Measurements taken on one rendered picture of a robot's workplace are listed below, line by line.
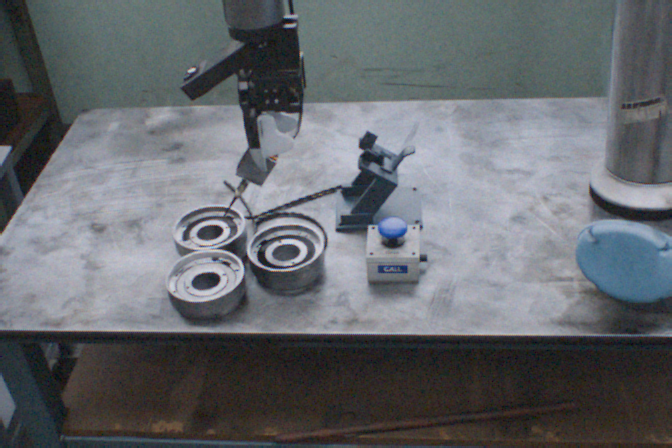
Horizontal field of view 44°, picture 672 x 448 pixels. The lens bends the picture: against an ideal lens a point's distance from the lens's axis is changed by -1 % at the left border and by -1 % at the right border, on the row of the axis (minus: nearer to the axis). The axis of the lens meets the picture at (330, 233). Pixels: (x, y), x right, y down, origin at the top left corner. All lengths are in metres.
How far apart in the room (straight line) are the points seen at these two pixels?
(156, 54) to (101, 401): 1.70
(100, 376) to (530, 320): 0.72
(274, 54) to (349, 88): 1.77
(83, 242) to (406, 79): 1.71
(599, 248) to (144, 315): 0.59
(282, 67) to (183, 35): 1.78
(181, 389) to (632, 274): 0.76
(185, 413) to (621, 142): 0.79
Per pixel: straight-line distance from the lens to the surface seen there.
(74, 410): 1.41
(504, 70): 2.81
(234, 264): 1.14
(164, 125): 1.56
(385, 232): 1.10
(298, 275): 1.11
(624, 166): 0.88
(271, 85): 1.07
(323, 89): 2.84
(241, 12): 1.03
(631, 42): 0.82
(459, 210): 1.26
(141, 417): 1.36
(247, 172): 1.16
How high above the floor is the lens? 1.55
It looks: 38 degrees down
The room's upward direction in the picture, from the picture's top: 5 degrees counter-clockwise
